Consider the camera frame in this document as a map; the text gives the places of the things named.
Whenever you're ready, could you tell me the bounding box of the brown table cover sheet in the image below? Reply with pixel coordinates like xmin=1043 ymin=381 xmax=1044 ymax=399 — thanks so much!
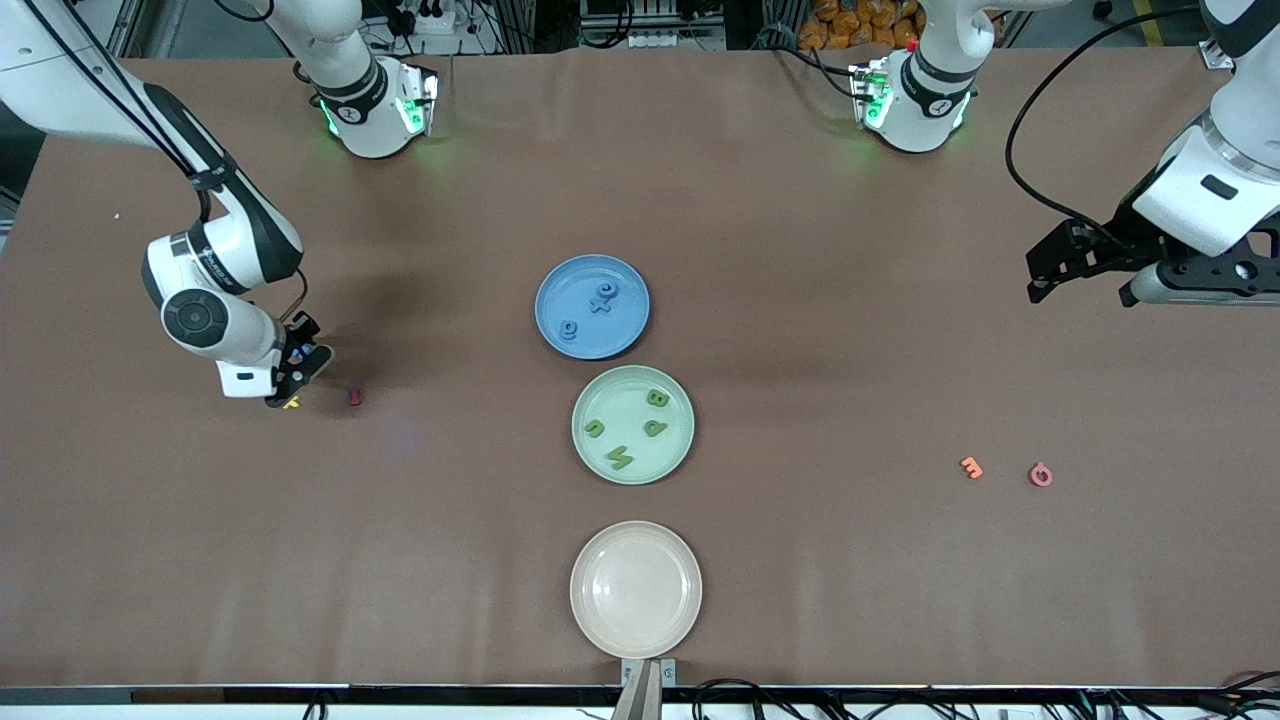
xmin=0 ymin=45 xmax=1280 ymax=691

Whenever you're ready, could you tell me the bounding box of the pink beige plate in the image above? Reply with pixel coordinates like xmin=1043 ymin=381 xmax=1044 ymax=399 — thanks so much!
xmin=569 ymin=520 xmax=704 ymax=660

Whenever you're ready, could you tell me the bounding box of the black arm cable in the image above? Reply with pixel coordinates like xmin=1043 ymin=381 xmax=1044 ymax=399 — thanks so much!
xmin=20 ymin=0 xmax=311 ymax=321
xmin=1005 ymin=5 xmax=1201 ymax=241

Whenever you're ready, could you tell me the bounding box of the green plate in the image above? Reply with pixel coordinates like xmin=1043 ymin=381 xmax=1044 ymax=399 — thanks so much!
xmin=571 ymin=364 xmax=696 ymax=487

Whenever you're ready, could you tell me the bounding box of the metal bracket with beige post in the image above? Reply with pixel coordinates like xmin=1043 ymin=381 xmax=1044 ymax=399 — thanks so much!
xmin=612 ymin=657 xmax=678 ymax=720

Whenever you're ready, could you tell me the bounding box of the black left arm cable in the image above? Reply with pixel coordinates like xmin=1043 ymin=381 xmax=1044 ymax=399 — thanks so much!
xmin=1005 ymin=5 xmax=1201 ymax=241

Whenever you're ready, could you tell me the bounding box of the white power strip with plugs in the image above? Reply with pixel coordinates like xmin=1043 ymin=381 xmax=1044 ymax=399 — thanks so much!
xmin=385 ymin=0 xmax=481 ymax=36

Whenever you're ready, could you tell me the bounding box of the blue plate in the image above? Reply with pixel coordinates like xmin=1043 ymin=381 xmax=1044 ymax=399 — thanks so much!
xmin=534 ymin=254 xmax=652 ymax=361

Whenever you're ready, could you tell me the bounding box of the orange net bag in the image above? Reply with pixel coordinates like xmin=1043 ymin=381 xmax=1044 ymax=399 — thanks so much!
xmin=798 ymin=0 xmax=926 ymax=51

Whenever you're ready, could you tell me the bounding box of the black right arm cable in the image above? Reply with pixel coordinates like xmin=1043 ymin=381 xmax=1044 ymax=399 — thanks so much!
xmin=20 ymin=0 xmax=311 ymax=321

